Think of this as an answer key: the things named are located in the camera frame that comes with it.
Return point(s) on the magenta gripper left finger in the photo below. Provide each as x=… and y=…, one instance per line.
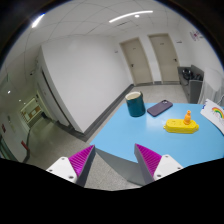
x=75, y=168

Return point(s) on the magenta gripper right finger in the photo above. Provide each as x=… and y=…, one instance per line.
x=153, y=165

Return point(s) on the orange charger plug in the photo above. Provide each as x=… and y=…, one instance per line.
x=187, y=118

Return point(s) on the blue round table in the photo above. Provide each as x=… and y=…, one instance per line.
x=115, y=142

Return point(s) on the purple smartphone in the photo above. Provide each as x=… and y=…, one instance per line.
x=159, y=108

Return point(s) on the dark teal mug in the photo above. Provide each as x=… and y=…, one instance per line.
x=135, y=104

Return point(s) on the rainbow drawing paper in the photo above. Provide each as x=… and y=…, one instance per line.
x=214, y=113

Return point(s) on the grey sofa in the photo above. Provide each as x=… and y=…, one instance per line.
x=191, y=79

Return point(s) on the right beige door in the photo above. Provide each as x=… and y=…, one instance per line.
x=166, y=57

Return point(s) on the beige door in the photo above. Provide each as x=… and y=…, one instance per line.
x=137, y=61
x=166, y=57

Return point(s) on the left beige door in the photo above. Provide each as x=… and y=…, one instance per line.
x=137, y=61

